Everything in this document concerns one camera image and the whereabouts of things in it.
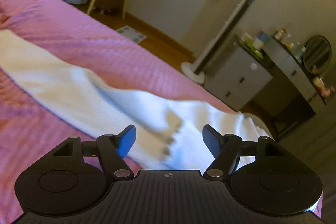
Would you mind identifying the white tower fan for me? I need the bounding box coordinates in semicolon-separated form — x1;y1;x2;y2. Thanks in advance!
181;0;254;84

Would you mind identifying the pink ribbed bedspread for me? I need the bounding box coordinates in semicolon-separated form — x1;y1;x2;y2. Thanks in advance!
1;0;322;223

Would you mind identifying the grey drawer cabinet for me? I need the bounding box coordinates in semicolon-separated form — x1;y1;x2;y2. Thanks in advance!
204;36;273;111

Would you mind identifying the grey dressing desk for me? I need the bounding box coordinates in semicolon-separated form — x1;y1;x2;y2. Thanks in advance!
252;37;328;138

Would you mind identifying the bathroom scale on floor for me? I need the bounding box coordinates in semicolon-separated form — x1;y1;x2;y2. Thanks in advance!
117;25;146;44

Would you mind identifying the white knitted small garment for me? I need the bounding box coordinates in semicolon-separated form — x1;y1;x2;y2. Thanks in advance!
1;30;266;171

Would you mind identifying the round black mirror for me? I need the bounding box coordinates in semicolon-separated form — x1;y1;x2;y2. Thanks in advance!
302;35;332;75

